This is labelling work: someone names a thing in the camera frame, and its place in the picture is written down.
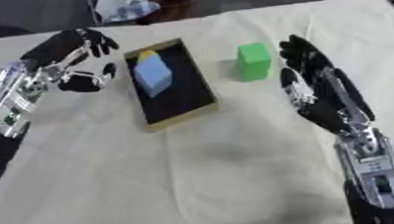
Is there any tan box with black inside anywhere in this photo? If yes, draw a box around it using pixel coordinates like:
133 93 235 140
121 35 223 135

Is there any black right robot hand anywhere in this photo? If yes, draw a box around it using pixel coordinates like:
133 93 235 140
275 29 379 138

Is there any light blue block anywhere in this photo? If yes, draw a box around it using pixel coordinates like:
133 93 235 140
131 55 175 99

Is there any white and blue bag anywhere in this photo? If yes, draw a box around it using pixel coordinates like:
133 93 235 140
93 0 162 25

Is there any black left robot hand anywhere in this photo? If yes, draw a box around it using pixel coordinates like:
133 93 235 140
18 25 125 98

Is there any dark brown chair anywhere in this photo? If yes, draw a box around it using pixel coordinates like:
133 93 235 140
134 0 200 27

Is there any green block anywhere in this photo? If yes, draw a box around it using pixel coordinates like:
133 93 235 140
234 42 275 83

